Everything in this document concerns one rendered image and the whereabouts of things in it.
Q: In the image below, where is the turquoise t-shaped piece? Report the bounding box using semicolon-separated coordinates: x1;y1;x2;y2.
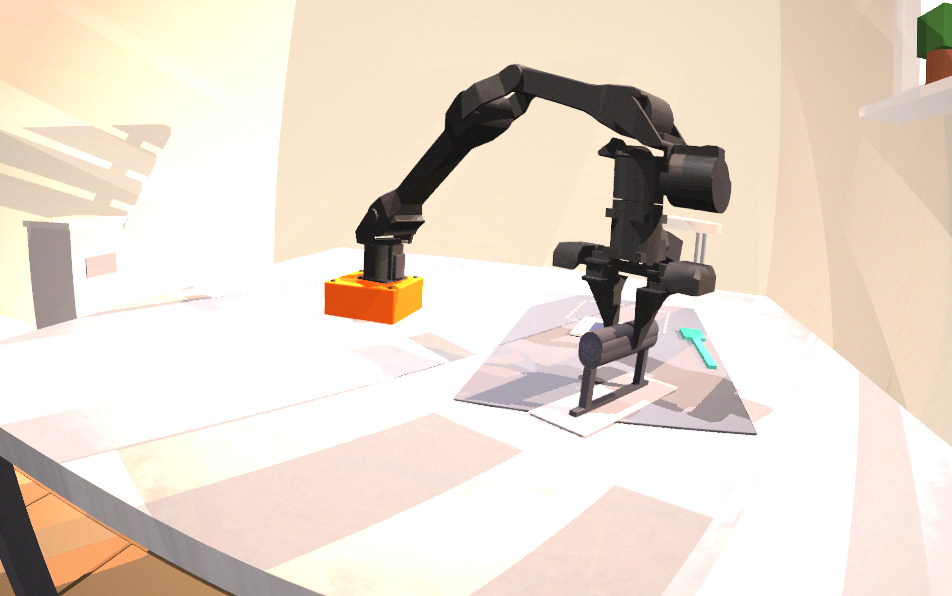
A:
679;327;717;370

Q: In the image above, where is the white square tile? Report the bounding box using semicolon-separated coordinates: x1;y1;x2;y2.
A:
570;316;604;337

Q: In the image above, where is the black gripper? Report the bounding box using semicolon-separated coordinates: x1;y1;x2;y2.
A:
552;199;716;348

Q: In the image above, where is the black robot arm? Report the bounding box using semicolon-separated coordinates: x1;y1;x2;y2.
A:
355;63;732;284

